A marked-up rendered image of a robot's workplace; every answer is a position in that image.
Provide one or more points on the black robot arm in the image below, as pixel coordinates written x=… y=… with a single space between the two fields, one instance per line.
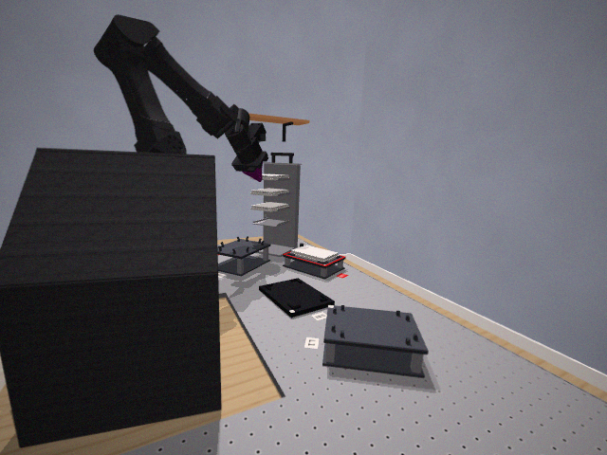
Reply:
x=121 y=49

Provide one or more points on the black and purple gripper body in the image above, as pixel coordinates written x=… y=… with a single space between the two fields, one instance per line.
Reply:
x=246 y=160

